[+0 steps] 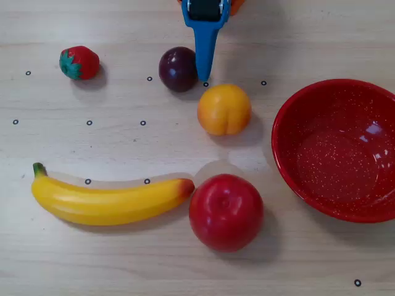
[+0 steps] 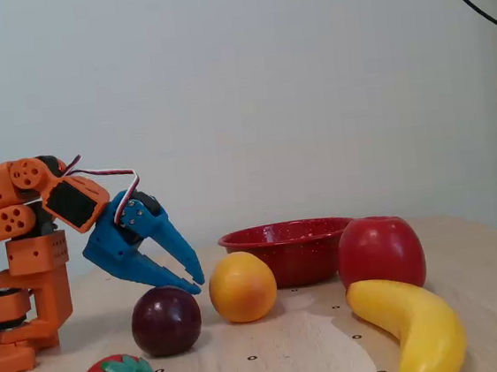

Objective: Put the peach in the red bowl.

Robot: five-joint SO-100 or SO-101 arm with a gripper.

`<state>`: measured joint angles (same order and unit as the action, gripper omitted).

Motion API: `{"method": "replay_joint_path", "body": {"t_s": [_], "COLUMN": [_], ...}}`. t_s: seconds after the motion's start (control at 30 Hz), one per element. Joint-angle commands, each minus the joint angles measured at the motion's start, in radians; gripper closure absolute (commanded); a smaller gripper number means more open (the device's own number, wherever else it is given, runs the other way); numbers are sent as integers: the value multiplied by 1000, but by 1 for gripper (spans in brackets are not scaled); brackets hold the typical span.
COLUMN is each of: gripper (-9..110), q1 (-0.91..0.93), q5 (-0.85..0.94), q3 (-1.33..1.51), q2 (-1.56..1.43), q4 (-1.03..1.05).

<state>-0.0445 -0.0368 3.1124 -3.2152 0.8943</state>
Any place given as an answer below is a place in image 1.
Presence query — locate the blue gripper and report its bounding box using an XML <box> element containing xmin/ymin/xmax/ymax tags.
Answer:
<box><xmin>181</xmin><ymin>0</ymin><xmax>232</xmax><ymax>82</ymax></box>

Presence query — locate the orange yellow toy peach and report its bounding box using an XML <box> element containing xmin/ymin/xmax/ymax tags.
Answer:
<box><xmin>197</xmin><ymin>84</ymin><xmax>252</xmax><ymax>136</ymax></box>

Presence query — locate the red speckled bowl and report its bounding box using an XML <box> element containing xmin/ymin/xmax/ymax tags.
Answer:
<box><xmin>271</xmin><ymin>78</ymin><xmax>395</xmax><ymax>223</ymax></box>

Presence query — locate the dark purple toy plum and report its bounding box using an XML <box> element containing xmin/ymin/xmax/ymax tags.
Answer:
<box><xmin>158</xmin><ymin>46</ymin><xmax>199</xmax><ymax>93</ymax></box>

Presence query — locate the red toy strawberry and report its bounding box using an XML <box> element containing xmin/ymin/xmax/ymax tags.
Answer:
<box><xmin>59</xmin><ymin>45</ymin><xmax>101</xmax><ymax>81</ymax></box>

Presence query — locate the red toy apple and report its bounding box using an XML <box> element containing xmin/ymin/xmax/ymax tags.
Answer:
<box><xmin>188</xmin><ymin>173</ymin><xmax>265</xmax><ymax>253</ymax></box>

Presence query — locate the yellow toy banana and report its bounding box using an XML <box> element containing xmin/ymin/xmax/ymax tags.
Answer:
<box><xmin>31</xmin><ymin>162</ymin><xmax>196</xmax><ymax>226</ymax></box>

